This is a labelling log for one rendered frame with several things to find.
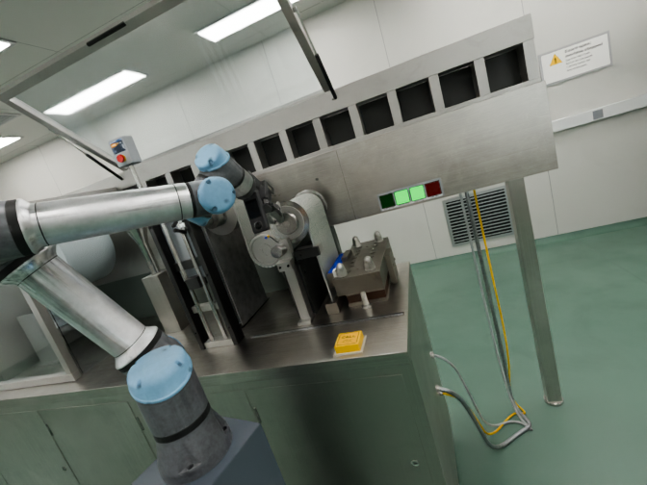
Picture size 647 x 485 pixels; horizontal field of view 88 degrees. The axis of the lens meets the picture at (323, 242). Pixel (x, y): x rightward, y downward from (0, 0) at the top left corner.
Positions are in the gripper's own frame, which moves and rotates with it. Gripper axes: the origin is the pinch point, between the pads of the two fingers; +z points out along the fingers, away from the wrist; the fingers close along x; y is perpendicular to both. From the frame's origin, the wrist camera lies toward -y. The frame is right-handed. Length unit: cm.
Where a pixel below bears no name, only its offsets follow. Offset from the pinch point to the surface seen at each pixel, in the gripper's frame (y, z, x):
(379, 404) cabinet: -56, 17, -21
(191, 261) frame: -7.5, -3.5, 31.7
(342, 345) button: -40.5, 4.4, -16.4
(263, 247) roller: -3.2, 7.9, 10.4
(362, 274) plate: -17.8, 15.2, -21.9
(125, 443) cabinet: -62, 23, 80
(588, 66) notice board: 190, 191, -201
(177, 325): -19, 29, 67
